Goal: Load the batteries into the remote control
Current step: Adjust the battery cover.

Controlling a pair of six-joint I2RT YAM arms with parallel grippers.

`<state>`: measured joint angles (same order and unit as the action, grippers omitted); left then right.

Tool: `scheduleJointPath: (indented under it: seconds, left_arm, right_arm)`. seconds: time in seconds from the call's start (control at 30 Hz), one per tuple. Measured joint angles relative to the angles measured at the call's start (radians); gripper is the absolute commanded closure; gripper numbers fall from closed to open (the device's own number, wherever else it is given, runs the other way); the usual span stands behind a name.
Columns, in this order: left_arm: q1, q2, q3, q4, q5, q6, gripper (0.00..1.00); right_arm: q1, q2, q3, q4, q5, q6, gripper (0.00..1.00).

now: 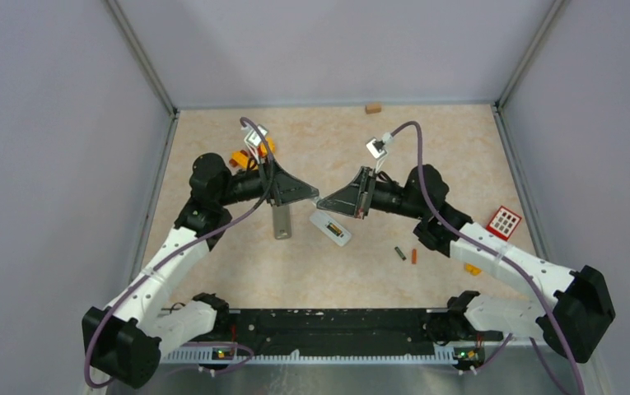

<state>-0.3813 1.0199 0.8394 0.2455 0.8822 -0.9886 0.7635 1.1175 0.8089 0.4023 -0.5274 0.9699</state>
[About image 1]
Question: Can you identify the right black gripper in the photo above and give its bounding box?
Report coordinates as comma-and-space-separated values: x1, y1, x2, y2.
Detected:
319, 166, 427, 220

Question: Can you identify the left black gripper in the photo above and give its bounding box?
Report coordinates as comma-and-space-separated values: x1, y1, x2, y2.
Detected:
217, 152, 319, 206

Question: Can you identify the grey remote battery cover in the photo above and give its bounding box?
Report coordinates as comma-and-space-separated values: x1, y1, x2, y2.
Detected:
272, 205, 292, 240

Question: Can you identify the white remote control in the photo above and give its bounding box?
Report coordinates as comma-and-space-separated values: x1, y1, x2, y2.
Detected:
310, 210, 352, 247

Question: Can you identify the dark green AA battery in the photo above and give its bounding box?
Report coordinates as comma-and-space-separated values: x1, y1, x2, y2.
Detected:
394, 246, 407, 261

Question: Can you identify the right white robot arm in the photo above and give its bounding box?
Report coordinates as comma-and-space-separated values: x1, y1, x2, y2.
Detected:
316, 165, 616, 364

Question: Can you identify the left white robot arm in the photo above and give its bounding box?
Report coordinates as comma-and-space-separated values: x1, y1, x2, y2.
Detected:
82, 153, 319, 388

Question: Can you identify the yellow round toy brick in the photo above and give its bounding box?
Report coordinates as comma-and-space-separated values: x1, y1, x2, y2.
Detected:
259, 137, 276, 157

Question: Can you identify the yellow toy car brick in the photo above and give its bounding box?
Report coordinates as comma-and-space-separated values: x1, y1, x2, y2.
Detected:
229, 150, 252, 169

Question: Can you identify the small wooden block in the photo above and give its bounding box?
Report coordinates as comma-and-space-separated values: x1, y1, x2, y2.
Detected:
364, 103, 382, 114

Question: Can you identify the yellow toy piece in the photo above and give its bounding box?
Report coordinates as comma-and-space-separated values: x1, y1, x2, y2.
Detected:
464, 264, 483, 276

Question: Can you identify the red white toy panel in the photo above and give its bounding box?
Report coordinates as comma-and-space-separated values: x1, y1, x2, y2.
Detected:
485, 206, 523, 241

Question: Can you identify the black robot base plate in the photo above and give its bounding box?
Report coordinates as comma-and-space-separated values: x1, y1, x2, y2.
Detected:
194, 308, 504, 357

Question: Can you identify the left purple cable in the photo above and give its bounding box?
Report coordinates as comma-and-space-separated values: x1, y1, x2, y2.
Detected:
82, 116, 278, 389

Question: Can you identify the purple cable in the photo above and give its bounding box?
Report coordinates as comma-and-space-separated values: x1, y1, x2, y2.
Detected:
388, 120, 586, 395
82, 116, 278, 389

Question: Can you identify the grey slotted cable duct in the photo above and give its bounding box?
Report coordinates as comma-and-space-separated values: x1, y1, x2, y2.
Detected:
161, 346, 458, 365

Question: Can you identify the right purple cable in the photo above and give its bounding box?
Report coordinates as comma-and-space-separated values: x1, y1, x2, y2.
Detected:
388, 120, 586, 395

